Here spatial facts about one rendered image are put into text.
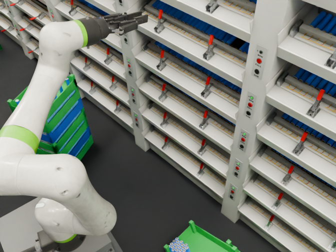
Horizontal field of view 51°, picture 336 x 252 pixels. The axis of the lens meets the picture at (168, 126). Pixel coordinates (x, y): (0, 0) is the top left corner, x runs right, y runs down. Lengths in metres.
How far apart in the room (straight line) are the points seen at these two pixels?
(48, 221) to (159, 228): 0.76
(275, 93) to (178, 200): 0.99
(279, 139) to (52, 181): 0.82
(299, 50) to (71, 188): 0.74
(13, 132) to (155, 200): 1.14
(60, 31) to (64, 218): 0.63
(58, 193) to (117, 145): 1.37
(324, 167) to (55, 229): 0.97
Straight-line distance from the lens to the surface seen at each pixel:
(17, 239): 1.63
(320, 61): 1.09
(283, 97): 1.23
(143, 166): 2.15
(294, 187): 1.49
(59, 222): 1.33
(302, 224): 1.64
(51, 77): 1.21
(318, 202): 1.48
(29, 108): 1.11
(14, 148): 1.02
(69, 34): 1.18
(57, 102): 1.88
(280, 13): 1.07
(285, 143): 1.35
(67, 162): 0.94
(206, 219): 1.96
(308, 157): 1.34
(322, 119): 1.20
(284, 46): 1.12
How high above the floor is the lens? 1.73
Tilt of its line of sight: 47 degrees down
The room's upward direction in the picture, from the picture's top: 2 degrees counter-clockwise
